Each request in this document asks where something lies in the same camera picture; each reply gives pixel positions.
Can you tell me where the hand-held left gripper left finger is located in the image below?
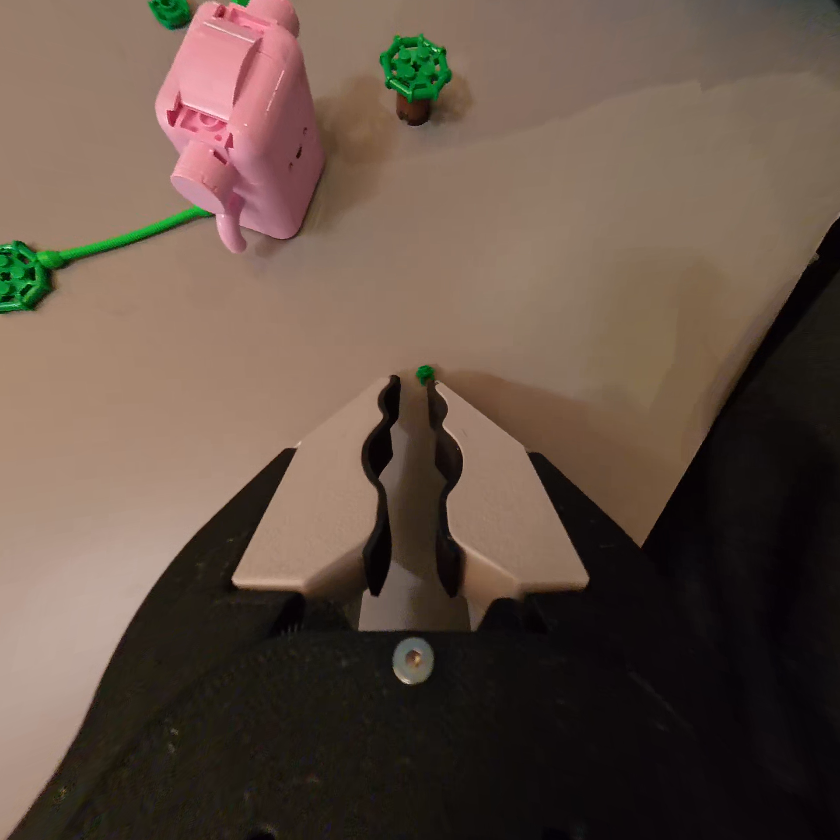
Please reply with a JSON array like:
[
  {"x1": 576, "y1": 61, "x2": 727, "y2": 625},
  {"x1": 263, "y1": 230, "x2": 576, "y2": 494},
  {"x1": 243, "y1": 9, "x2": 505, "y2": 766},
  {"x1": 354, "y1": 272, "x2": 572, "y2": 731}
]
[{"x1": 231, "y1": 374, "x2": 402, "y2": 599}]

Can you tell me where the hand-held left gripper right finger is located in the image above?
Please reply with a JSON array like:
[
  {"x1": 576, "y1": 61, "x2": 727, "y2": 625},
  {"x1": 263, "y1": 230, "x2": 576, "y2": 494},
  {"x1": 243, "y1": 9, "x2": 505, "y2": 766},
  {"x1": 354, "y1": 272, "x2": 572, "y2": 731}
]
[{"x1": 427, "y1": 381, "x2": 590, "y2": 611}]

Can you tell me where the green web piece with string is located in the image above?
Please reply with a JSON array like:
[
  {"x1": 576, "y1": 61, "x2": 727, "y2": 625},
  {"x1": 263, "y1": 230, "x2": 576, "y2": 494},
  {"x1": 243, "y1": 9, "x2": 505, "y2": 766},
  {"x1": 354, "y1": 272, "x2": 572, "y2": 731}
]
[{"x1": 0, "y1": 205, "x2": 214, "y2": 315}]

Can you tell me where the pink brick toy with crank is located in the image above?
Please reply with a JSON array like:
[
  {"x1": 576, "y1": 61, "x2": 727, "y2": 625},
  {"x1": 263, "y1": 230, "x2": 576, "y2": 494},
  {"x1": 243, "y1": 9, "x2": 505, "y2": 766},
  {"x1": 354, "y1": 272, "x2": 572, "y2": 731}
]
[{"x1": 154, "y1": 0, "x2": 327, "y2": 255}]

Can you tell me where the green web tree brown trunk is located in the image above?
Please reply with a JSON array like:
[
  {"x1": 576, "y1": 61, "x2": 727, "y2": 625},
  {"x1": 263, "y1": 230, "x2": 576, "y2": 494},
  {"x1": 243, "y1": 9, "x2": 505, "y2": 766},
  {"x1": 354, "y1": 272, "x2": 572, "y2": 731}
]
[{"x1": 378, "y1": 34, "x2": 455, "y2": 127}]

